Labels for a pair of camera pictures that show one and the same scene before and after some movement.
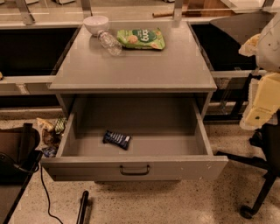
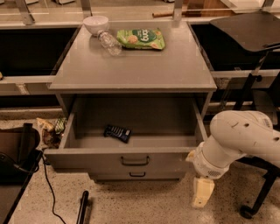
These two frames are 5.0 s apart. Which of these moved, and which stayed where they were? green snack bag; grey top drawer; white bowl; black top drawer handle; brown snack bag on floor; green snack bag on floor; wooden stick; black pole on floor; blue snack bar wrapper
Moved: grey top drawer; blue snack bar wrapper; black top drawer handle
Stayed: brown snack bag on floor; green snack bag; black pole on floor; wooden stick; green snack bag on floor; white bowl
